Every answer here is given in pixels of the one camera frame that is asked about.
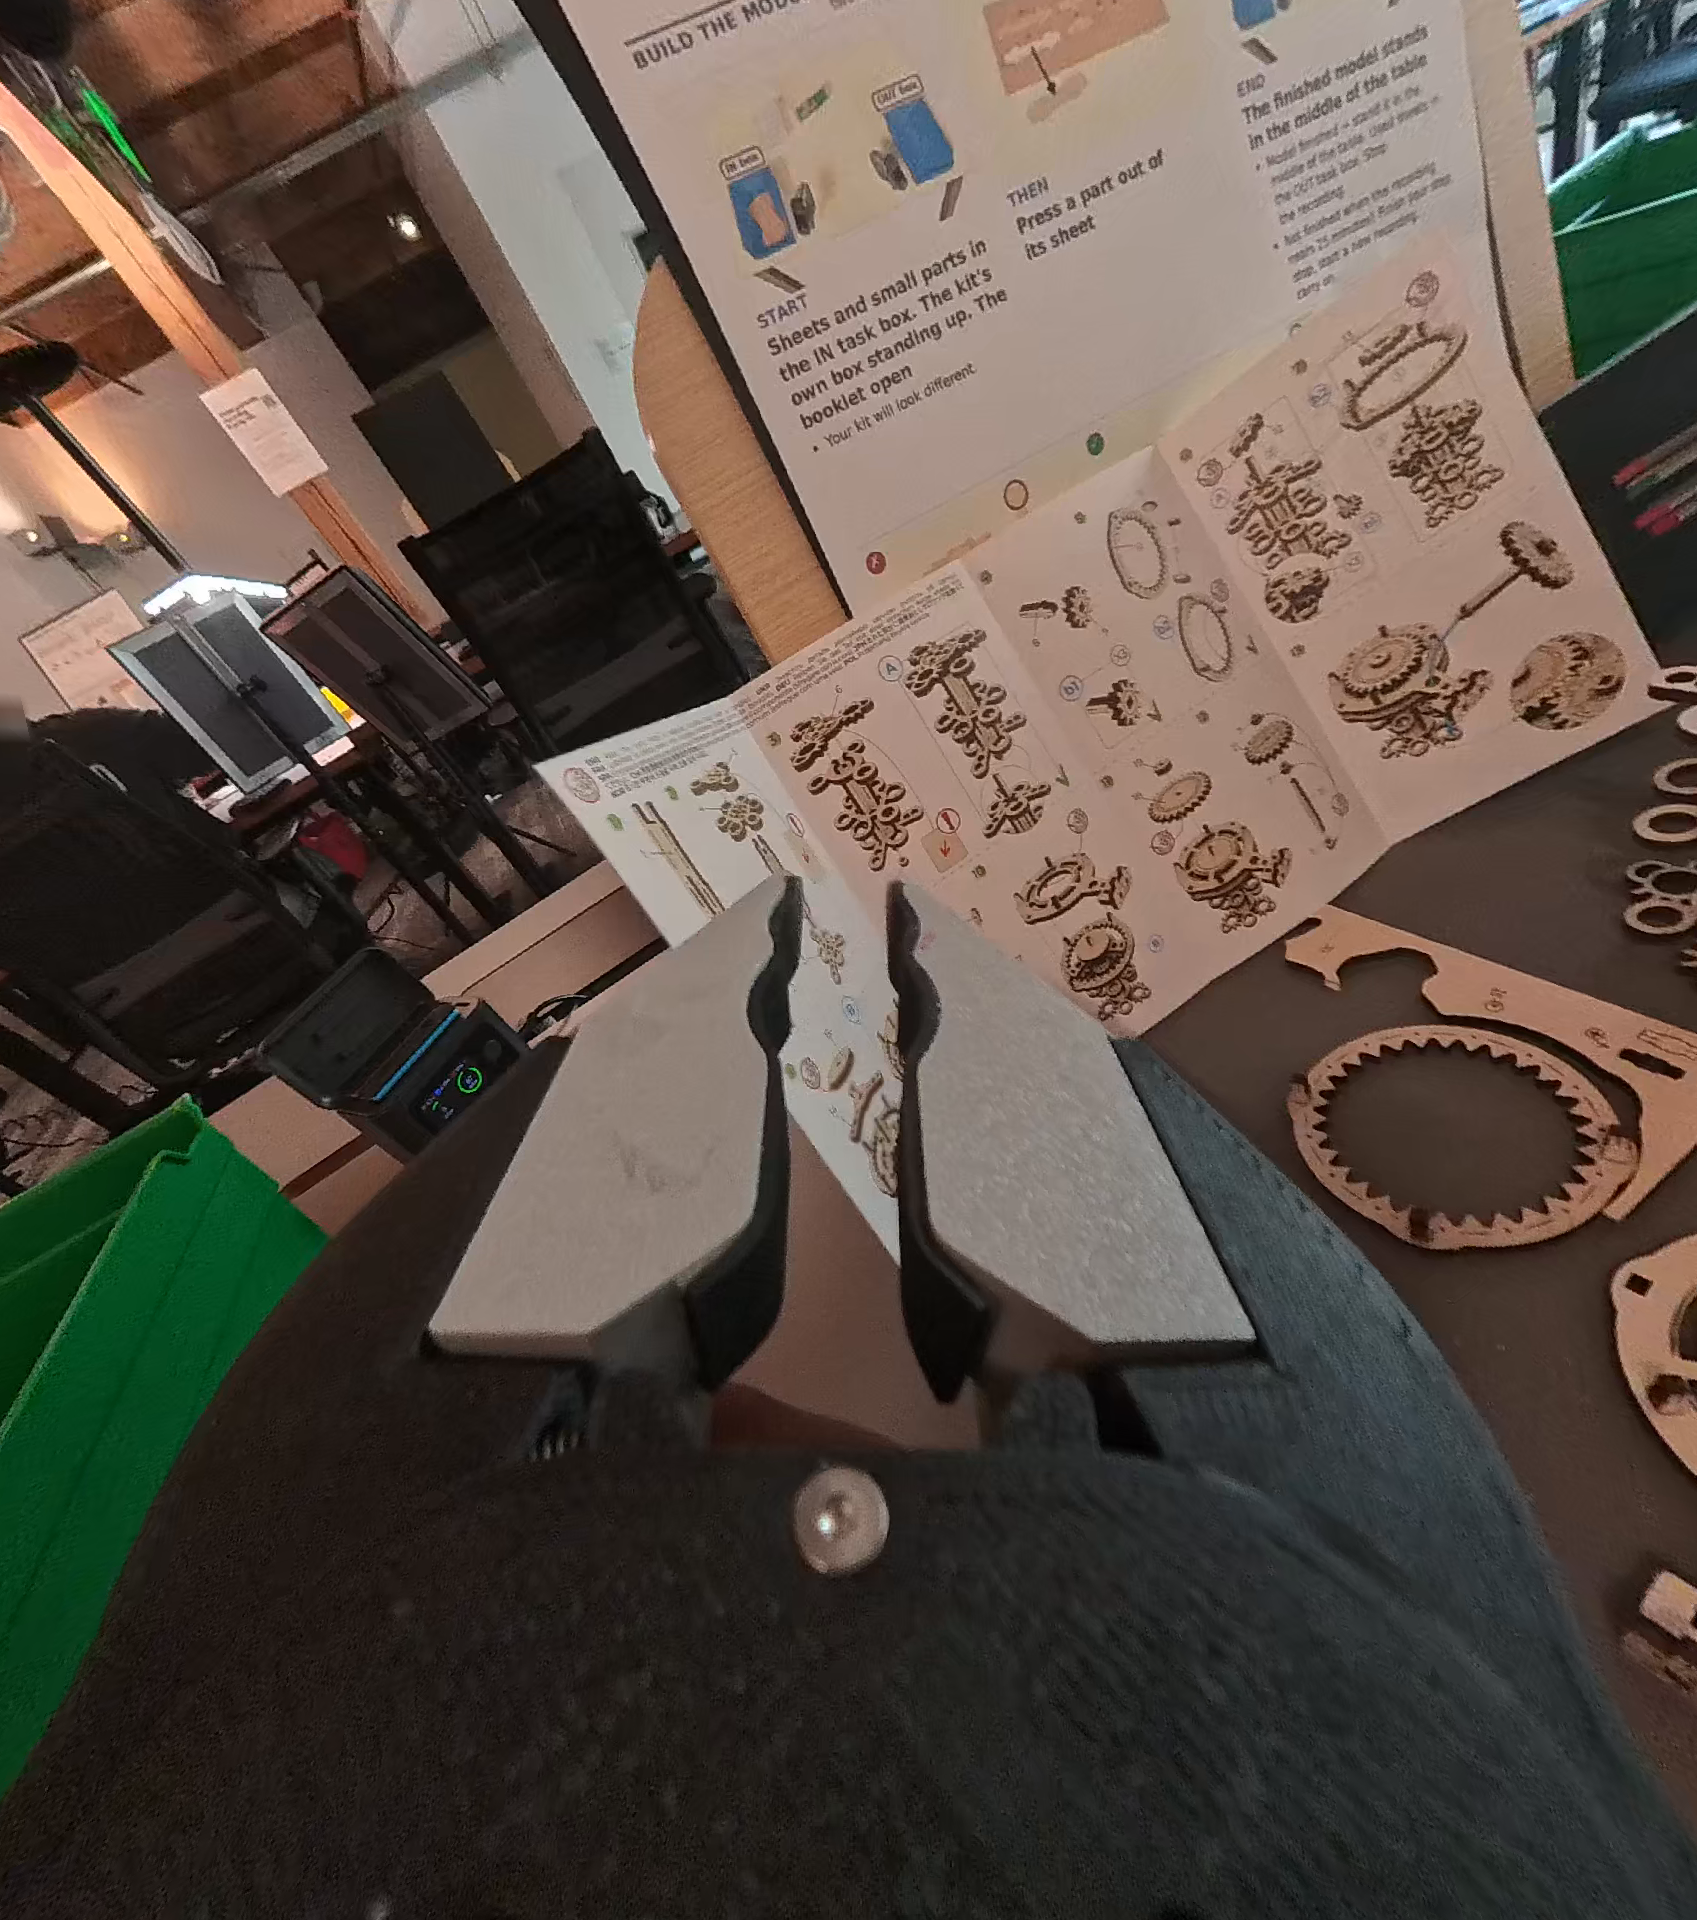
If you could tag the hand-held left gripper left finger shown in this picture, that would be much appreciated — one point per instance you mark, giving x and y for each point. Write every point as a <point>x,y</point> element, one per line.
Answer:
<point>609,1170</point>

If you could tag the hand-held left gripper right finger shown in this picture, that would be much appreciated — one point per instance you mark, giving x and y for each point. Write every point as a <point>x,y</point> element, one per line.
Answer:
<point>1058,1185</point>

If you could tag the black device with screen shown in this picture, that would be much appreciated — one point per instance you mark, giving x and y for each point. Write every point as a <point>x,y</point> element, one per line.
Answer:
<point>369,1034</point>

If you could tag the folded instruction booklet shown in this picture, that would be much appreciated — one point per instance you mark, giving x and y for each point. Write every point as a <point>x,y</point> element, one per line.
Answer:
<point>1236,674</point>

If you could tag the black office chair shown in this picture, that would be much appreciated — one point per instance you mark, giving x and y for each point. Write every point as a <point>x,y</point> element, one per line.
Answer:
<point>1673,75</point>
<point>549,601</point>

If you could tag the monitor on stand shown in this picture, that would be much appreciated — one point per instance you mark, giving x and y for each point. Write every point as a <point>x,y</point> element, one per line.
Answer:
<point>369,644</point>
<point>219,690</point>

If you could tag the green plastic bin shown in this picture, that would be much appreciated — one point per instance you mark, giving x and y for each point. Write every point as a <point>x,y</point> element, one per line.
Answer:
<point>1658,241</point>
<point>68,1425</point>

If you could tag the rounded wooden panel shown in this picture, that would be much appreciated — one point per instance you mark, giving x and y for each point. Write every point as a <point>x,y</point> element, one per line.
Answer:
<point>704,481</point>

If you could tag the white paper sign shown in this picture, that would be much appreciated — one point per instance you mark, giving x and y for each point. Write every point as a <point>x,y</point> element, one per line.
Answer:
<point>77,644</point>
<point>263,434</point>

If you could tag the white instruction board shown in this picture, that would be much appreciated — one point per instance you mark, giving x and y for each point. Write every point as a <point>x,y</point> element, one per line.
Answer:
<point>939,345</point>

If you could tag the dark cardboard kit box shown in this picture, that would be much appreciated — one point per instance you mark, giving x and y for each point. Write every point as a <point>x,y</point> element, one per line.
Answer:
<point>1687,525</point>

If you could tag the black floor lamp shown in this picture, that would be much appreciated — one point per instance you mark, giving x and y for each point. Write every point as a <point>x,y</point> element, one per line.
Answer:
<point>9,375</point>

